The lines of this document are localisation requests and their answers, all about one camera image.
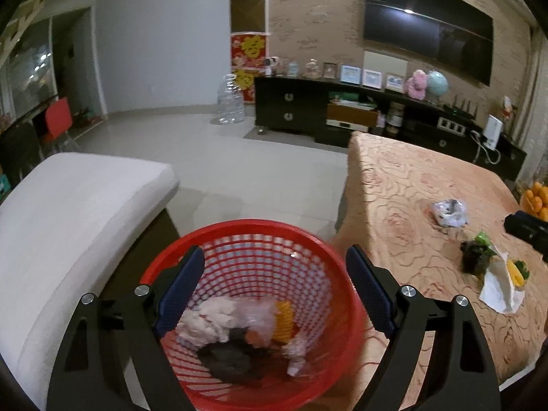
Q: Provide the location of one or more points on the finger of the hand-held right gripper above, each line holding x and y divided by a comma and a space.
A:
526, 227

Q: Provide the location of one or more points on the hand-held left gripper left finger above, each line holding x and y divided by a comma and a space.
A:
184, 291

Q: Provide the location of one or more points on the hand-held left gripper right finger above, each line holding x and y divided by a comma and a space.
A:
368, 291

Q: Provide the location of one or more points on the pinkish tissue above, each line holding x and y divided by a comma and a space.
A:
205, 321

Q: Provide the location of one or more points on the yellow fruit peel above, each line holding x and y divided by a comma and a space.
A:
516, 272

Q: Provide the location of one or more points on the white paper napkin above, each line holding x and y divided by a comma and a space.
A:
498, 287

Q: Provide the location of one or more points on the clear plastic wrapper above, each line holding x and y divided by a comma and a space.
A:
449, 213

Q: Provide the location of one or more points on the dark wad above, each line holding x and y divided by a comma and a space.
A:
231, 355

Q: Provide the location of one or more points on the clear plastic film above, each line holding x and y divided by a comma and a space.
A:
261, 319

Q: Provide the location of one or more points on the small white tissue piece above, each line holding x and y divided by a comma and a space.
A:
297, 351

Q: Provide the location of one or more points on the red plastic mesh basket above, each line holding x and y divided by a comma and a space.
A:
261, 224

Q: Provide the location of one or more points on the pile of oranges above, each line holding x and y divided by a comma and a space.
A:
537, 197

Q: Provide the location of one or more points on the white box device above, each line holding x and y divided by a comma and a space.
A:
493, 130

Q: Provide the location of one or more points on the rose patterned tablecloth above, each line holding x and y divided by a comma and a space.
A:
406, 188

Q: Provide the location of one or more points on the small red white doll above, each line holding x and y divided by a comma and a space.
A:
507, 109

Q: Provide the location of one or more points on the white power strip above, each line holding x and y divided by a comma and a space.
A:
451, 125

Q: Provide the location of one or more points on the white cushioned bench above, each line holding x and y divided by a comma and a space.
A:
85, 205

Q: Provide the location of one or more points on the black router with antennas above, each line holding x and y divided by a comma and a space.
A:
462, 110

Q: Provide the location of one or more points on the light blue desk globe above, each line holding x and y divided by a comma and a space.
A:
437, 83

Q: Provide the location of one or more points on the stacked round tins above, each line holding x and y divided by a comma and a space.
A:
394, 117

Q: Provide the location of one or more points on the pink plush toy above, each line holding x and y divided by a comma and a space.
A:
417, 85

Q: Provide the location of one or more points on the green flat packets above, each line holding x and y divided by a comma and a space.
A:
351, 99

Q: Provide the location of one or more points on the clear large water jug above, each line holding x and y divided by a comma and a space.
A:
229, 102

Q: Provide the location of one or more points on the black television cabinet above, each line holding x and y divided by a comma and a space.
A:
291, 107

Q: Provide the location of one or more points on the red chair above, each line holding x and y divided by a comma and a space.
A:
58, 115

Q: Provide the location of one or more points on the black chair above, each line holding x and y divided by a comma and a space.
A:
17, 145

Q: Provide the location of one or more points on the pink figurine ornament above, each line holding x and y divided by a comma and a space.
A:
311, 68

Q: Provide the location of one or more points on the small blue ornament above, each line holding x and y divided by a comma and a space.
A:
293, 68

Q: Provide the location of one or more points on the white wall panel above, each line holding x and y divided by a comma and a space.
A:
385, 62

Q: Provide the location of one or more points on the wall mounted black television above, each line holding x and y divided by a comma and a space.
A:
428, 25

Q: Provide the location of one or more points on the dark photo frame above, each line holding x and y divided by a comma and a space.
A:
329, 70

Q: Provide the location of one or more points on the white security camera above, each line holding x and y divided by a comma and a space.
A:
269, 65

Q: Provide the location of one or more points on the red festive wall poster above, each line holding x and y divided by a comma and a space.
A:
250, 51

